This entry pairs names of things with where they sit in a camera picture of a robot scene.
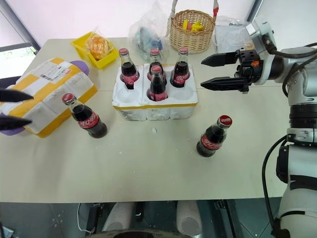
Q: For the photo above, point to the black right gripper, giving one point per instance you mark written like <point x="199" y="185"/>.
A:
<point x="248" y="63"/>

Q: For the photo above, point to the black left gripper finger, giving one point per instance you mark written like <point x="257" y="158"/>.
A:
<point x="15" y="95"/>
<point x="13" y="123"/>

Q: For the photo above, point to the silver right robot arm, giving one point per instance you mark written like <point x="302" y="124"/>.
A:
<point x="301" y="64"/>

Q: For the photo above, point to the yellow taped foam box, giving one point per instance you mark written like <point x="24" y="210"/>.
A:
<point x="49" y="84"/>

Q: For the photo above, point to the glass cola bottle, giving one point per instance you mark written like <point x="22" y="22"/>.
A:
<point x="157" y="86"/>
<point x="179" y="74"/>
<point x="89" y="121"/>
<point x="128" y="70"/>
<point x="156" y="59"/>
<point x="210" y="141"/>

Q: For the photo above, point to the white foam crate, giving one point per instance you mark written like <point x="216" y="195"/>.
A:
<point x="128" y="99"/>

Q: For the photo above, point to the dark grey flat object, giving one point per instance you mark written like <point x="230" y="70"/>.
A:
<point x="10" y="83"/>

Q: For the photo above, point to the clear plastic bag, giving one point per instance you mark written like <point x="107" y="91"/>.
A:
<point x="230" y="37"/>

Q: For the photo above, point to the yellow toy in basket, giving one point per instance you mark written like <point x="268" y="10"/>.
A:
<point x="196" y="26"/>

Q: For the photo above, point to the red toy in basket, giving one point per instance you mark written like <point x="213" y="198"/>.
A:
<point x="189" y="25"/>

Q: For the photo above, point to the clear bag with blue items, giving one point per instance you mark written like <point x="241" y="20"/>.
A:
<point x="146" y="37"/>

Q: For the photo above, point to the bagged toy burger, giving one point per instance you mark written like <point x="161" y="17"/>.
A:
<point x="99" y="45"/>

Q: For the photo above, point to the yellow plastic bin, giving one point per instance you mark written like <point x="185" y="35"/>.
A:
<point x="109" y="58"/>

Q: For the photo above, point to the light blue object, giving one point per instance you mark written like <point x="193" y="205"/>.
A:
<point x="5" y="231"/>

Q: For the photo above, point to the white rounded robot shell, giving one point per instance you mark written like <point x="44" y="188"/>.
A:
<point x="188" y="218"/>
<point x="119" y="215"/>

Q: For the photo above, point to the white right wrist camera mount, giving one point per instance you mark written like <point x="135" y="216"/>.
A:
<point x="258" y="39"/>

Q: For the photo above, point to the dark window frame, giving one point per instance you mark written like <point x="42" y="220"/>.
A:
<point x="256" y="8"/>
<point x="22" y="27"/>

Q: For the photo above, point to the black table frame strut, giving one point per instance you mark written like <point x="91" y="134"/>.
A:
<point x="140" y="210"/>
<point x="97" y="213"/>
<point x="226" y="215"/>

